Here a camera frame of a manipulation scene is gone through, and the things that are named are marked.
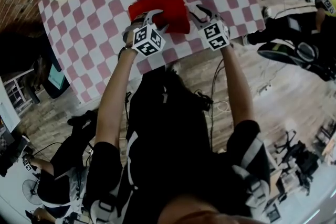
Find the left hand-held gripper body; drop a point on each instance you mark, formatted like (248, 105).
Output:
(147, 40)

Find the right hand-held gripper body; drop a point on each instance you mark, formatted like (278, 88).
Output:
(214, 34)

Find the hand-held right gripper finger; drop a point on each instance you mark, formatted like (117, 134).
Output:
(210, 14)
(198, 23)

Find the red sweatshirt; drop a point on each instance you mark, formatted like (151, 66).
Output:
(173, 13)

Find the person's right forearm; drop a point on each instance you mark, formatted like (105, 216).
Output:
(237, 86)

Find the person's left forearm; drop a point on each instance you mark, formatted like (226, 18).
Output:
(113, 99)

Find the pink white checkered tablecloth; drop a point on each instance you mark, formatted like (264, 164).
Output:
(105, 21)

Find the teal flat box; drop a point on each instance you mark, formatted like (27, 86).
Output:
(56, 76)

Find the person's black clothing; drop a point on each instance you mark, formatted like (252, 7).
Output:
(170, 152)

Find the black office chair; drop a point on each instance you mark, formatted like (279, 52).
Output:
(26, 55)

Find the white side desk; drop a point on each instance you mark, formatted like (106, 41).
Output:
(10, 102)

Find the black swivel chair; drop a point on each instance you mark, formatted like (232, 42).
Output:
(299, 157)

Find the standing fan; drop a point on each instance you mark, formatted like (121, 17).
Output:
(31, 191)

